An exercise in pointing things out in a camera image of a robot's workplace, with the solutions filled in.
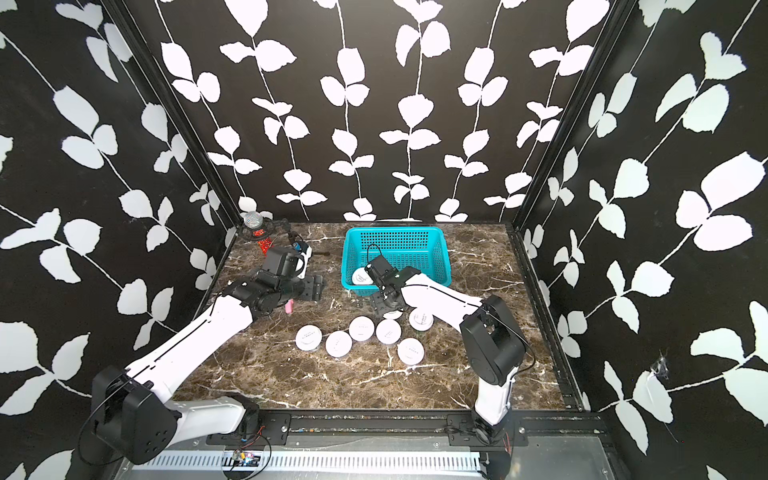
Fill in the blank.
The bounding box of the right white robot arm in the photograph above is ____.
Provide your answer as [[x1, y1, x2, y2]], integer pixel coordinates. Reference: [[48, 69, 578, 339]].
[[365, 255, 532, 430]]

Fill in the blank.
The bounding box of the teal plastic basket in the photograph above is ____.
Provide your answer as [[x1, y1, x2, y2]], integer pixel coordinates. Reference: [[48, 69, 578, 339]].
[[341, 227, 452, 296]]

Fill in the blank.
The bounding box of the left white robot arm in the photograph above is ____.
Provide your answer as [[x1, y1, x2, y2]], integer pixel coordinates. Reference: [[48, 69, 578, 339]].
[[83, 241, 325, 464]]

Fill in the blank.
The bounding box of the white vented strip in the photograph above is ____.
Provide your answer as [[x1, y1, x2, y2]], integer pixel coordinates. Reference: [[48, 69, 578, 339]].
[[132, 450, 484, 475]]

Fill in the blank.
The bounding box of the black mini tripod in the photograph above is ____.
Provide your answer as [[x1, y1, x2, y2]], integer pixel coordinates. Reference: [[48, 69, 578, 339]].
[[261, 218, 328, 257]]

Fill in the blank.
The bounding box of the small circuit board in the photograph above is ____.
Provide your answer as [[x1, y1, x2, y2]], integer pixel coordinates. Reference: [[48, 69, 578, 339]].
[[222, 451, 261, 471]]

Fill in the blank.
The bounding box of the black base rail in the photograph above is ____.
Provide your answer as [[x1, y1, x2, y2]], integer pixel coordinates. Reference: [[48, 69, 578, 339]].
[[244, 409, 611, 450]]

